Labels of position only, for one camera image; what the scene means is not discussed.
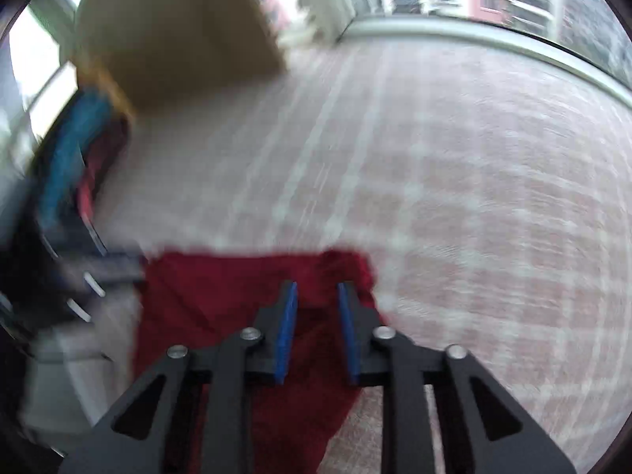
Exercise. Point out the dark red garment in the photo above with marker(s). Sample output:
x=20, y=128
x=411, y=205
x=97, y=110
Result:
x=199, y=299

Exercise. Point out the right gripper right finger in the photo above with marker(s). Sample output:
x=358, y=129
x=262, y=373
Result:
x=483, y=429

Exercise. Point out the pink folded garment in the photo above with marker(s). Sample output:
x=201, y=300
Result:
x=99, y=157

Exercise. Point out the window frame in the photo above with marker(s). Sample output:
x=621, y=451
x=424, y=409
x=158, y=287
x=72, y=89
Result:
x=584, y=37

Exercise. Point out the blue folded garment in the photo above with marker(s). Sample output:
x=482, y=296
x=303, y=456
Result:
x=80, y=124

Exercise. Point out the plaid bed sheet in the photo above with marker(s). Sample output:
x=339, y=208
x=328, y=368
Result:
x=491, y=191

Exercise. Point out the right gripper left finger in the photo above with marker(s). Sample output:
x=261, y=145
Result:
x=192, y=407

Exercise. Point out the wooden headboard panel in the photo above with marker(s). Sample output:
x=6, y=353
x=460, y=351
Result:
x=161, y=51

